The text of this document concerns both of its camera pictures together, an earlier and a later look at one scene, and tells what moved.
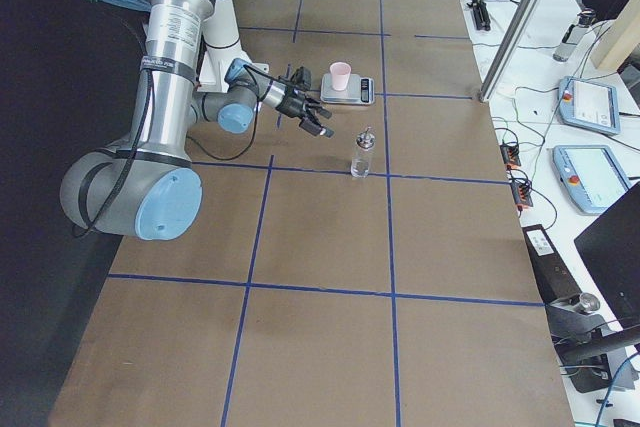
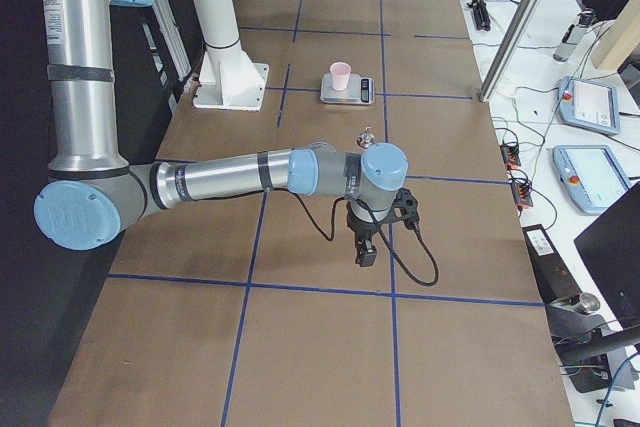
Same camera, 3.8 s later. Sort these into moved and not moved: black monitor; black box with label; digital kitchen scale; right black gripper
Moved: right black gripper
Not moved: black box with label; black monitor; digital kitchen scale
